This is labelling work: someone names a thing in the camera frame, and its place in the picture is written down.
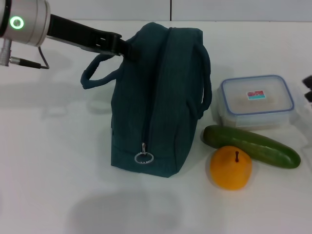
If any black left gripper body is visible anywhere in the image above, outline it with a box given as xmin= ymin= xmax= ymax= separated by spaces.
xmin=47 ymin=14 xmax=122 ymax=56

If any clear plastic food container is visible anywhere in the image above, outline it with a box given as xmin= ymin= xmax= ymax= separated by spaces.
xmin=211 ymin=75 xmax=297 ymax=130

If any dark teal lunch bag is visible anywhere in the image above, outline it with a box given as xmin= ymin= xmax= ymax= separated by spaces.
xmin=80 ymin=21 xmax=213 ymax=178

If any black cable silver connector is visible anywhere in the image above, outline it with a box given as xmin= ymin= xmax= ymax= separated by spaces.
xmin=0 ymin=40 xmax=51 ymax=70

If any orange pear with stem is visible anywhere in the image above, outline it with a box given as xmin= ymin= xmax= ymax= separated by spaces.
xmin=210 ymin=145 xmax=253 ymax=191

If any green cucumber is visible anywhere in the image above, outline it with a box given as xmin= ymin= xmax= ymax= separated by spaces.
xmin=203 ymin=125 xmax=301 ymax=169

